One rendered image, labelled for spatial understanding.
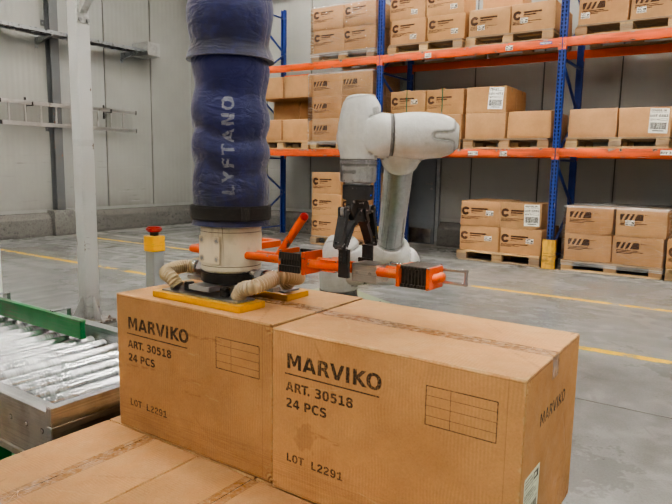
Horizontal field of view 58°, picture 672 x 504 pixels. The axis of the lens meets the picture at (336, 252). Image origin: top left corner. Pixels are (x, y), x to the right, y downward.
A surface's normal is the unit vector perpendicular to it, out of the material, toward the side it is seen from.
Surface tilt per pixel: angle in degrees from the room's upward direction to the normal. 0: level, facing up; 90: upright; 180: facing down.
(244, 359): 90
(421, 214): 90
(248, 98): 80
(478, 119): 87
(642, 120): 91
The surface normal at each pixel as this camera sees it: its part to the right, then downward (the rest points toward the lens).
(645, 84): -0.56, 0.11
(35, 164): 0.83, 0.09
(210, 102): -0.20, -0.05
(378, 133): 0.07, 0.18
